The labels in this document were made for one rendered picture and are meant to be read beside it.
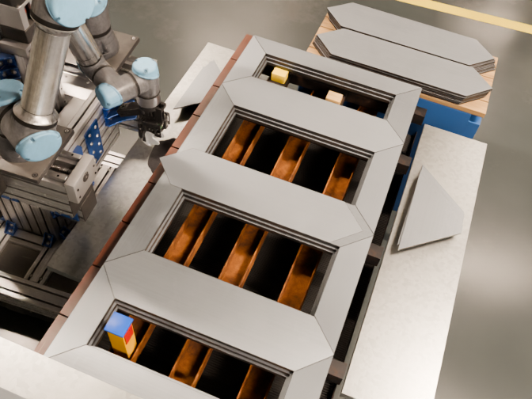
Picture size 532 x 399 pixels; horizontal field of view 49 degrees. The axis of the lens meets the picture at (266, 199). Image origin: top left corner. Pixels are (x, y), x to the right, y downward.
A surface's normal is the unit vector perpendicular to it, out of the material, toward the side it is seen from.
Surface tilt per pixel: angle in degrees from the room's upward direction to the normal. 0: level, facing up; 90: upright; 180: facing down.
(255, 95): 0
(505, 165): 0
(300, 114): 0
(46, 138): 97
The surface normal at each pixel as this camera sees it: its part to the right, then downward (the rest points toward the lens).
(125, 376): 0.08, -0.59
